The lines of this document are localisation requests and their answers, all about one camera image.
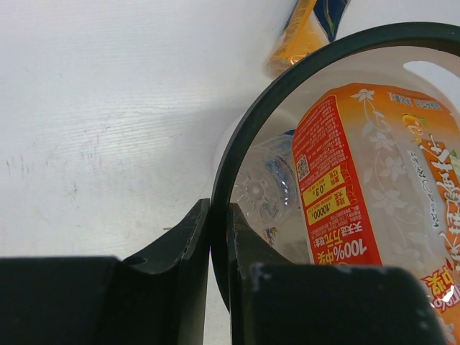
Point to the orange juice bottle dark label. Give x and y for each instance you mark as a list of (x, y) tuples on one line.
[(311, 26)]

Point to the white bin with black rim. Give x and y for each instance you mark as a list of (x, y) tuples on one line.
[(374, 56)]

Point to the small clear bottle blue label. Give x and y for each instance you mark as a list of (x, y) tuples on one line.
[(266, 190)]

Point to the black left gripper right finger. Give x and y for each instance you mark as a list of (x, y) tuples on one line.
[(273, 301)]

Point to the large orange label bottle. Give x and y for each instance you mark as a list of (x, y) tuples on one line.
[(378, 175)]

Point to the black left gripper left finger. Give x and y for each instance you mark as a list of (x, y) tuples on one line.
[(155, 296)]

